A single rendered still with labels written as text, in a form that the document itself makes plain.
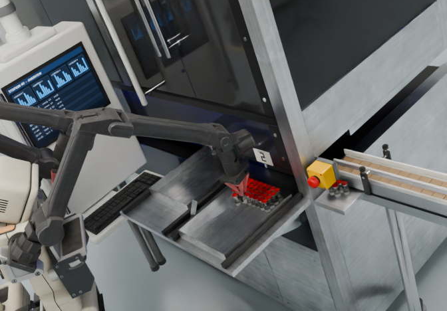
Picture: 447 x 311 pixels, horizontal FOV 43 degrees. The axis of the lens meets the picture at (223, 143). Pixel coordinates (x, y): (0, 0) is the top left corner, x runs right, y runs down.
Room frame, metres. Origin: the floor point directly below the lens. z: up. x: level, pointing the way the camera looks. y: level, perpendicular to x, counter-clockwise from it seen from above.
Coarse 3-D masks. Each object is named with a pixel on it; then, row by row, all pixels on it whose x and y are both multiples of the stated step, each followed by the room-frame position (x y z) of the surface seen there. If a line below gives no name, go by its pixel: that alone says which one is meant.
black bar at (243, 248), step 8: (296, 200) 1.63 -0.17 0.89; (288, 208) 1.60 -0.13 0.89; (272, 216) 1.58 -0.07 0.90; (280, 216) 1.58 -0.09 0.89; (264, 224) 1.56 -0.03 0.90; (272, 224) 1.56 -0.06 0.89; (256, 232) 1.53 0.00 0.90; (264, 232) 1.53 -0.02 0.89; (248, 240) 1.51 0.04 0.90; (256, 240) 1.51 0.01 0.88; (240, 248) 1.48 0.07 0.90; (248, 248) 1.49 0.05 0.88; (232, 256) 1.46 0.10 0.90; (224, 264) 1.43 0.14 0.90
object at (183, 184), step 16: (192, 160) 2.15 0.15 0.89; (208, 160) 2.13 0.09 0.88; (240, 160) 2.03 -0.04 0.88; (176, 176) 2.10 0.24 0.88; (192, 176) 2.05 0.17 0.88; (208, 176) 2.00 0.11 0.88; (160, 192) 2.02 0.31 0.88; (176, 192) 1.98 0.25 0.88; (192, 192) 1.93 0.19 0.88; (208, 192) 1.87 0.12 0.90
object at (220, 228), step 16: (224, 192) 1.81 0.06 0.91; (208, 208) 1.76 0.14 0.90; (224, 208) 1.75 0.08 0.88; (240, 208) 1.72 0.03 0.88; (256, 208) 1.68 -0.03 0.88; (192, 224) 1.71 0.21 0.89; (208, 224) 1.69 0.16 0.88; (224, 224) 1.66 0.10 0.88; (240, 224) 1.63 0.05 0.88; (256, 224) 1.59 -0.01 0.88; (192, 240) 1.61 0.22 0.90; (208, 240) 1.61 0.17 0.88; (224, 240) 1.57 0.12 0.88; (240, 240) 1.50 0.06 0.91; (224, 256) 1.46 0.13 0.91
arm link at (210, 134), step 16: (128, 112) 1.56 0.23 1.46; (112, 128) 1.47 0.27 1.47; (128, 128) 1.49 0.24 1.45; (144, 128) 1.53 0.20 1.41; (160, 128) 1.55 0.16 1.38; (176, 128) 1.56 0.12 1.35; (192, 128) 1.58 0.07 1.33; (208, 128) 1.61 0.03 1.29; (224, 128) 1.65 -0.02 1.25; (208, 144) 1.59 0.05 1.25
